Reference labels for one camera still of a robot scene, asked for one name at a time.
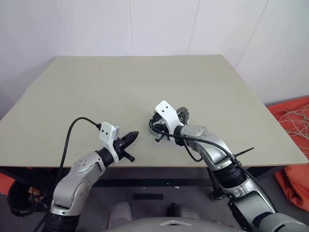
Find grey rounded shape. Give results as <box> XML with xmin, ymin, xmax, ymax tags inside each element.
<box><xmin>107</xmin><ymin>202</ymin><xmax>134</xmax><ymax>228</ymax></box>

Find black cable tie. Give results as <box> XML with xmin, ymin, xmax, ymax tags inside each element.
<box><xmin>232</xmin><ymin>147</ymin><xmax>255</xmax><ymax>161</ymax></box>

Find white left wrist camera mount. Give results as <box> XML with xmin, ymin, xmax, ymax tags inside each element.
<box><xmin>98</xmin><ymin>121</ymin><xmax>121</xmax><ymax>162</ymax></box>

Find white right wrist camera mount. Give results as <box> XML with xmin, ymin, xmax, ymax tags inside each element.
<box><xmin>154</xmin><ymin>100</ymin><xmax>185</xmax><ymax>135</ymax></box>

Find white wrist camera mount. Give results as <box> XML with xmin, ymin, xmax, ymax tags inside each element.
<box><xmin>154</xmin><ymin>100</ymin><xmax>185</xmax><ymax>135</ymax></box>
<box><xmin>98</xmin><ymin>121</ymin><xmax>121</xmax><ymax>162</ymax></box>

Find grey motor gear disc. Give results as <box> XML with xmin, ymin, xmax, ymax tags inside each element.
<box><xmin>176</xmin><ymin>107</ymin><xmax>192</xmax><ymax>125</ymax></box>

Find large orange cloth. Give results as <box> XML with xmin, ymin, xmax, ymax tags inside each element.
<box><xmin>267</xmin><ymin>96</ymin><xmax>309</xmax><ymax>206</ymax></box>

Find black table frame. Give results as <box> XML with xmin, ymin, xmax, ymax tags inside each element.
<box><xmin>0</xmin><ymin>165</ymin><xmax>290</xmax><ymax>194</ymax></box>

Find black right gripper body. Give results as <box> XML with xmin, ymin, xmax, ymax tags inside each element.
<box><xmin>151</xmin><ymin>113</ymin><xmax>171</xmax><ymax>144</ymax></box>

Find black bucket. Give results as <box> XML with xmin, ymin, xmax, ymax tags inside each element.
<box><xmin>7</xmin><ymin>181</ymin><xmax>53</xmax><ymax>216</ymax></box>

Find grey robot torso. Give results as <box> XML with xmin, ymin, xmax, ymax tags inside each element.
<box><xmin>101</xmin><ymin>216</ymin><xmax>232</xmax><ymax>232</ymax></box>

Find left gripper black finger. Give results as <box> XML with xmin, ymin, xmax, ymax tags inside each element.
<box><xmin>121</xmin><ymin>130</ymin><xmax>140</xmax><ymax>142</ymax></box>
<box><xmin>122</xmin><ymin>135</ymin><xmax>139</xmax><ymax>148</ymax></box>

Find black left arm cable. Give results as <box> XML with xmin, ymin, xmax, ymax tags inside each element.
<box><xmin>33</xmin><ymin>117</ymin><xmax>102</xmax><ymax>232</ymax></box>

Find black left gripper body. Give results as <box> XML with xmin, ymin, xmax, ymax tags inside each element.
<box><xmin>113</xmin><ymin>138</ymin><xmax>135</xmax><ymax>162</ymax></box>

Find small orange cloth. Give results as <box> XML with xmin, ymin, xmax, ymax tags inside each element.
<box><xmin>0</xmin><ymin>166</ymin><xmax>18</xmax><ymax>197</ymax></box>

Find tangled white cables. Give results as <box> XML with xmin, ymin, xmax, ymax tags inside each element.
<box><xmin>277</xmin><ymin>105</ymin><xmax>309</xmax><ymax>140</ymax></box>

